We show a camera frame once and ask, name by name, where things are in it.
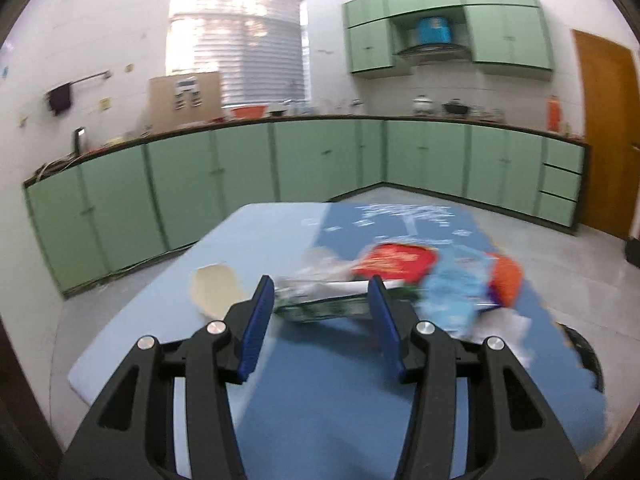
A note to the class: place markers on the red paper cup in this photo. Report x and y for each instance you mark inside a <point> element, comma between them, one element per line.
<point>395,261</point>

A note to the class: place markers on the range hood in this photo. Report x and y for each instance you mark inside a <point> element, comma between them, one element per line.
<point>423,54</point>

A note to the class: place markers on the blue box above hood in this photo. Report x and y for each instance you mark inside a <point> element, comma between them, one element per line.
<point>433,30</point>

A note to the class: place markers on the steel electric kettle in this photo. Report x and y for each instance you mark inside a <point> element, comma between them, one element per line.
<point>80,141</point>

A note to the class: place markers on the green upper kitchen cabinets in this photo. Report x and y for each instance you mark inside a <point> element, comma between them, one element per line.
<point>506,37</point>

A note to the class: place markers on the green white milk carton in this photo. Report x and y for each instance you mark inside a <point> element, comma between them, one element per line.
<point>303,302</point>

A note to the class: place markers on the brown cardboard box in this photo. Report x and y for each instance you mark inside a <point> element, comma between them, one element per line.
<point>184,100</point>

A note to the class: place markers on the orange thermos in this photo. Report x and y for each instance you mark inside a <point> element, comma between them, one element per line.
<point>554,114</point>

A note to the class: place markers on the black trash bin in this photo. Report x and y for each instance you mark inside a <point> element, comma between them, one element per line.
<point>588,357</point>

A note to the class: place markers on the dark towel on rail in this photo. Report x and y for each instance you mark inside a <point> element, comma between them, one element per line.
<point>60,99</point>

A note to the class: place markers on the brown wooden door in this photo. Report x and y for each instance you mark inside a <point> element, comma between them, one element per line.
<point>611,107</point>

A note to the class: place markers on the window with white blinds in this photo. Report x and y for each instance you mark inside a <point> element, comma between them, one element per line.
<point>260,48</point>

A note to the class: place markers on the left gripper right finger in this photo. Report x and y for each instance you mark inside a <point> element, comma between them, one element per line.
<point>513,432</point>

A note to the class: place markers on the light blue plastic wrapper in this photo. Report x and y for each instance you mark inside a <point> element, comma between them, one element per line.
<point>456,290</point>

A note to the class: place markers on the white tissue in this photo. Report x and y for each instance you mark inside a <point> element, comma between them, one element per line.
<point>320,264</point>

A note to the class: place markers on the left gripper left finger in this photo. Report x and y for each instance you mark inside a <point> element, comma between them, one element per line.
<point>128,433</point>

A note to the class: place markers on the blue tablecloth with tree print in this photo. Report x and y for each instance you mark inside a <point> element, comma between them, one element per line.
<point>322,403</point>

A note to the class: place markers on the white cooking pot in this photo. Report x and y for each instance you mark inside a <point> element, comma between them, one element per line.
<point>422,106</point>

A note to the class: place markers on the black wok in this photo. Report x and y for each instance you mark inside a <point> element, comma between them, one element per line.
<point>456,108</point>

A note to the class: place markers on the red basin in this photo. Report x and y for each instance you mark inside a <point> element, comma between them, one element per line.
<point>249,112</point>

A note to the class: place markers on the green kitchen cabinets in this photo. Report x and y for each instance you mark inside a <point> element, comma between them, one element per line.
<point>102,214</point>
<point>506,37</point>

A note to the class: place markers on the light blue table mat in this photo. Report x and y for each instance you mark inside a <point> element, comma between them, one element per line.
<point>165,289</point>

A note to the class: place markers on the metal towel rail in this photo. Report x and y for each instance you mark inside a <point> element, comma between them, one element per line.
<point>105,74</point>

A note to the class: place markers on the green lower kitchen cabinets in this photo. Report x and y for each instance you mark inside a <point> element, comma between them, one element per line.
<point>102,214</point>

